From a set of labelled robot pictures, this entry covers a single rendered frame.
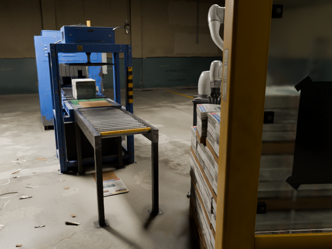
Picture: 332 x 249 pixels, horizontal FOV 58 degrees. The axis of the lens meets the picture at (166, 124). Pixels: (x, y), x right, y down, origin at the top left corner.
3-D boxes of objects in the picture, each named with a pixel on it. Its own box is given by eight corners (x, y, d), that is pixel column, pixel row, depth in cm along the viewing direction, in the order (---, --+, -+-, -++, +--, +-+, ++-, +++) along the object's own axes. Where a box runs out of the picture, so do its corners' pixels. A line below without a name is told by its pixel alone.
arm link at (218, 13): (208, 18, 252) (225, 18, 251) (208, 1, 258) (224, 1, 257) (207, 28, 264) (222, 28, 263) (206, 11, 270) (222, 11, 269)
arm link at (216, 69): (210, 80, 239) (226, 80, 238) (210, 61, 235) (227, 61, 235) (208, 79, 249) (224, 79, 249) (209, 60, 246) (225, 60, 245)
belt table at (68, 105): (122, 112, 382) (122, 104, 380) (69, 116, 357) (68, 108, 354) (109, 104, 444) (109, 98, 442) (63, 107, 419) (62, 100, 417)
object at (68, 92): (109, 104, 446) (108, 97, 443) (63, 107, 420) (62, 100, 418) (90, 92, 582) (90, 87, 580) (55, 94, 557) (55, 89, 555)
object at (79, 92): (97, 98, 438) (96, 80, 432) (75, 99, 426) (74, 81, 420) (92, 95, 472) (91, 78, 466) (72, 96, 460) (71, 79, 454)
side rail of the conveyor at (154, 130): (159, 142, 261) (158, 129, 259) (153, 143, 259) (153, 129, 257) (118, 114, 381) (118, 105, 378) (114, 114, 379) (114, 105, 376)
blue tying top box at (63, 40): (115, 44, 372) (114, 27, 368) (64, 43, 349) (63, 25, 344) (107, 45, 413) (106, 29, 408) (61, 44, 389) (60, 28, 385)
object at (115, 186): (129, 191, 318) (129, 190, 318) (102, 196, 307) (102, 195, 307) (120, 178, 351) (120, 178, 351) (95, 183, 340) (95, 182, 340)
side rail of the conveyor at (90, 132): (101, 149, 242) (100, 135, 239) (94, 150, 240) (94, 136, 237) (78, 117, 361) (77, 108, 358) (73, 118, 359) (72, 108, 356)
